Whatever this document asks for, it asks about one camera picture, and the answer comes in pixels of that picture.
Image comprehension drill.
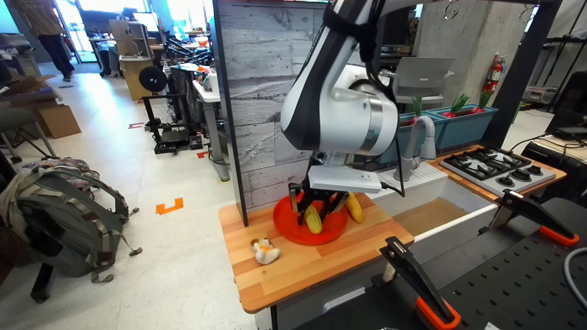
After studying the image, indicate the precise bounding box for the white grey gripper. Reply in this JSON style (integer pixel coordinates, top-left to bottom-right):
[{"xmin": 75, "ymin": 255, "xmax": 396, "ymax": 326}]
[{"xmin": 288, "ymin": 152, "xmax": 381, "ymax": 225}]

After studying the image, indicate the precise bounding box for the grey backpack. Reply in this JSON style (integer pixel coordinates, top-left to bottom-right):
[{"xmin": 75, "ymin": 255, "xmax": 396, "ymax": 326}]
[{"xmin": 0, "ymin": 159, "xmax": 141, "ymax": 302}]

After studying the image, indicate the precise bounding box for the black pegboard table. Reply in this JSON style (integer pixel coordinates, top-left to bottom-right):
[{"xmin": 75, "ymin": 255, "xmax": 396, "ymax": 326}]
[{"xmin": 300, "ymin": 198, "xmax": 587, "ymax": 330}]

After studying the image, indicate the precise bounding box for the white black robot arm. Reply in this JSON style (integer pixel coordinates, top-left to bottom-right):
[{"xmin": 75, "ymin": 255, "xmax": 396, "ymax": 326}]
[{"xmin": 280, "ymin": 0, "xmax": 403, "ymax": 225}]

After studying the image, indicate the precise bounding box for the toy stove top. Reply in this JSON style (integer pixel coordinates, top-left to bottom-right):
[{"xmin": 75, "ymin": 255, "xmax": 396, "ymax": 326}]
[{"xmin": 440, "ymin": 146, "xmax": 555, "ymax": 194}]

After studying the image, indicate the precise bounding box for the left black orange clamp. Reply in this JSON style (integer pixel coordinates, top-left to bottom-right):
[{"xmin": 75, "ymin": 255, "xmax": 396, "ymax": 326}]
[{"xmin": 379, "ymin": 236, "xmax": 462, "ymax": 330}]

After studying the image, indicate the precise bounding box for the yellow oblong toy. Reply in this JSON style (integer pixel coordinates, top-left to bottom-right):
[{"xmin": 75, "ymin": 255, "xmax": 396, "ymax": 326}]
[{"xmin": 304, "ymin": 205, "xmax": 322, "ymax": 234}]

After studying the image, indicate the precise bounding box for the yellow toy corn with leaves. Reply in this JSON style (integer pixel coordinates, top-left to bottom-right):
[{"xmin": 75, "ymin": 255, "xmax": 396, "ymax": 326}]
[{"xmin": 346, "ymin": 192, "xmax": 363, "ymax": 223}]

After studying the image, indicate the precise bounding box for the black orange clamp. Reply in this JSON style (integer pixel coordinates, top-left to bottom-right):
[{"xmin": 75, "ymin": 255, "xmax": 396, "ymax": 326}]
[
  {"xmin": 489, "ymin": 189, "xmax": 579, "ymax": 247},
  {"xmin": 379, "ymin": 236, "xmax": 462, "ymax": 330}
]

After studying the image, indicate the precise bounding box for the orange round plate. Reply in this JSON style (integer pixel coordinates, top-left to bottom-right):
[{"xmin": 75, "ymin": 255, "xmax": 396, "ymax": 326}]
[{"xmin": 271, "ymin": 198, "xmax": 350, "ymax": 245}]

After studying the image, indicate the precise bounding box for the walking person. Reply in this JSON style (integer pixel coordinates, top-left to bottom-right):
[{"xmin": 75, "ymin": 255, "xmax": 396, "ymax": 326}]
[{"xmin": 11, "ymin": 0, "xmax": 73, "ymax": 82}]

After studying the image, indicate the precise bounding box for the grey toy sink faucet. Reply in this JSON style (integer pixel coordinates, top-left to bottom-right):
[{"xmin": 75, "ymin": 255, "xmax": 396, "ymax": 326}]
[{"xmin": 396, "ymin": 115, "xmax": 436, "ymax": 181}]

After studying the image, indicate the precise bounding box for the grey chair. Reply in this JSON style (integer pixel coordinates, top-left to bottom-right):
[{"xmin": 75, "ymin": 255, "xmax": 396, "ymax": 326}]
[{"xmin": 392, "ymin": 57, "xmax": 453, "ymax": 112}]

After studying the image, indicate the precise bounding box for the blue planter bin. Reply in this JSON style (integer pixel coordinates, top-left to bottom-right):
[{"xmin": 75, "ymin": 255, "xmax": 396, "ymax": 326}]
[{"xmin": 374, "ymin": 108, "xmax": 497, "ymax": 167}]

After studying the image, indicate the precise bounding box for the cardboard box on floor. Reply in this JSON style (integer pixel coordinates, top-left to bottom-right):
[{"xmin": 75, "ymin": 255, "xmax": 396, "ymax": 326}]
[{"xmin": 38, "ymin": 104, "xmax": 80, "ymax": 139}]

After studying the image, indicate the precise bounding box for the right black orange clamp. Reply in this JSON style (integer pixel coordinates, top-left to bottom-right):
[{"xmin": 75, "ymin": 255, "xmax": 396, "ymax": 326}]
[{"xmin": 489, "ymin": 189, "xmax": 579, "ymax": 247}]

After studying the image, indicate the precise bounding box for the grey wood backdrop panel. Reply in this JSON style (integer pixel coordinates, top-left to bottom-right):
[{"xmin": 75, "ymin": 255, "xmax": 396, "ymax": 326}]
[{"xmin": 214, "ymin": 0, "xmax": 330, "ymax": 216}]

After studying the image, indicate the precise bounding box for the red fire extinguisher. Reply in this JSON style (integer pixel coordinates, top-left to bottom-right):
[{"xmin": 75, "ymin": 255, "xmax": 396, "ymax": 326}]
[{"xmin": 478, "ymin": 53, "xmax": 504, "ymax": 108}]

